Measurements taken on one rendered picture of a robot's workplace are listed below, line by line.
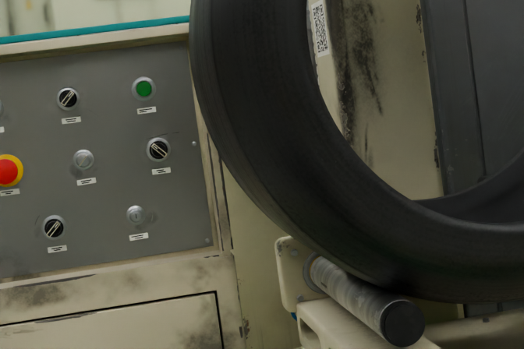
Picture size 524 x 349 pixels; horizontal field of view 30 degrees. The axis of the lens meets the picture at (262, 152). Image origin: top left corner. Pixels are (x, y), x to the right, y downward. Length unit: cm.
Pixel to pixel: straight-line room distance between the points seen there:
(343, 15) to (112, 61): 44
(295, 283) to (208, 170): 37
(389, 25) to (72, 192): 58
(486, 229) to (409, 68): 42
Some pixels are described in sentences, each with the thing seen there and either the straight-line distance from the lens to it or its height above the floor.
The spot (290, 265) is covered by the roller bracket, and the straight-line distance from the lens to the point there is 128.
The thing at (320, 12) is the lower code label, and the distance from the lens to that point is 136.
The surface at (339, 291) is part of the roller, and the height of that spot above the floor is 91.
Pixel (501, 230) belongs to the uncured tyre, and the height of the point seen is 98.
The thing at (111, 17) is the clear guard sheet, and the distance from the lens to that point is 157.
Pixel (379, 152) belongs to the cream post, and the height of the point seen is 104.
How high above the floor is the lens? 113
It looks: 3 degrees down
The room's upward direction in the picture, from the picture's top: 8 degrees counter-clockwise
